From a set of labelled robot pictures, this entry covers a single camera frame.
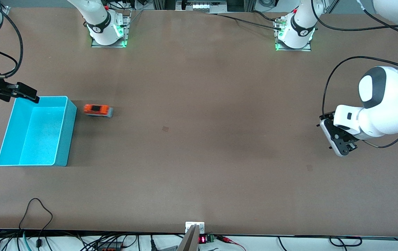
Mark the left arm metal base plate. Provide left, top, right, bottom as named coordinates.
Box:
left=274, top=17, right=313, bottom=52

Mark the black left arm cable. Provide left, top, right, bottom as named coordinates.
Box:
left=310, top=0, right=398, bottom=149

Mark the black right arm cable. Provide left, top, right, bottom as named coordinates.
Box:
left=0, top=0, right=24, bottom=78

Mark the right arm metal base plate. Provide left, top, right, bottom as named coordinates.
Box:
left=91, top=10, right=132, bottom=48

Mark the short black table cable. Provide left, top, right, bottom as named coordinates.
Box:
left=251, top=10, right=280, bottom=22

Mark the white metal edge bracket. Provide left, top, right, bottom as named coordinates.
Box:
left=185, top=222, right=205, bottom=234

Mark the teal cable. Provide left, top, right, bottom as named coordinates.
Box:
left=22, top=231, right=32, bottom=251

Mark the red wire pair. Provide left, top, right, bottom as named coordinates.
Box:
left=216, top=236, right=247, bottom=251

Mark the lit white equipment panel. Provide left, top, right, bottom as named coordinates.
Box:
left=176, top=0, right=227, bottom=13

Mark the black coiled cable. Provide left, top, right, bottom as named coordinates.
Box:
left=329, top=236, right=363, bottom=248

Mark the orange power strip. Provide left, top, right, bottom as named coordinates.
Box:
left=96, top=242, right=123, bottom=251

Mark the thin black looped cable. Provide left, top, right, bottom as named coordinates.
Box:
left=19, top=198, right=53, bottom=249

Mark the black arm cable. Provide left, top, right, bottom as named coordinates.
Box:
left=310, top=0, right=398, bottom=149
left=0, top=0, right=24, bottom=78

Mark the long black table cable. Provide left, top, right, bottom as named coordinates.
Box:
left=206, top=12, right=283, bottom=31

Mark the orange toy bus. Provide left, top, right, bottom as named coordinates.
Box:
left=83, top=104, right=114, bottom=119

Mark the blue plastic open box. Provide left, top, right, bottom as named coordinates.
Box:
left=0, top=96, right=78, bottom=167

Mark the grey metal bar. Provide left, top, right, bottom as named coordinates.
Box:
left=177, top=225, right=200, bottom=251

